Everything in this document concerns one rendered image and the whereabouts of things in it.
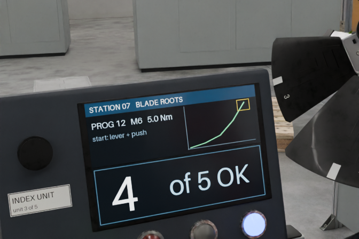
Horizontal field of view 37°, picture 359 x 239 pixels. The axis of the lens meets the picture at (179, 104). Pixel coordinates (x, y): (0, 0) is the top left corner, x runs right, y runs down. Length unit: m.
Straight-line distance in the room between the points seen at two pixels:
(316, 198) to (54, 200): 2.82
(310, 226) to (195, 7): 4.15
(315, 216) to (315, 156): 1.91
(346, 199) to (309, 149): 1.66
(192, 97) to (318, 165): 0.66
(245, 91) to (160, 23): 6.08
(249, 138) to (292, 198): 2.71
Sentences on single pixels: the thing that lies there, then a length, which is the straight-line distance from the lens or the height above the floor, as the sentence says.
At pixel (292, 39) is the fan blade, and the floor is 1.15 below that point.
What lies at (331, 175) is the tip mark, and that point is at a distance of 1.11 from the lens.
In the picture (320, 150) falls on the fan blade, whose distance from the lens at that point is 1.13.
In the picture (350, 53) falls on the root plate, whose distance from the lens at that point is 1.31.
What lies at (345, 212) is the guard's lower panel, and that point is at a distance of 2.82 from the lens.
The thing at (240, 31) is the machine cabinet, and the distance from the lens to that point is 6.74.
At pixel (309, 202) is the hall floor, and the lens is 3.17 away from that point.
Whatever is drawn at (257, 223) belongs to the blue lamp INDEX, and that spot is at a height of 1.12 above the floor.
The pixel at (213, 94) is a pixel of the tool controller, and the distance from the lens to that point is 0.50.
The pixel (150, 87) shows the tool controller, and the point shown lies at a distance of 0.48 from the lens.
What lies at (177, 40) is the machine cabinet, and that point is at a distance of 6.62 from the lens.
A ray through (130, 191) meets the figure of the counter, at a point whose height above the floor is 1.16.
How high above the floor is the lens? 1.36
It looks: 15 degrees down
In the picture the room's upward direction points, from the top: 2 degrees counter-clockwise
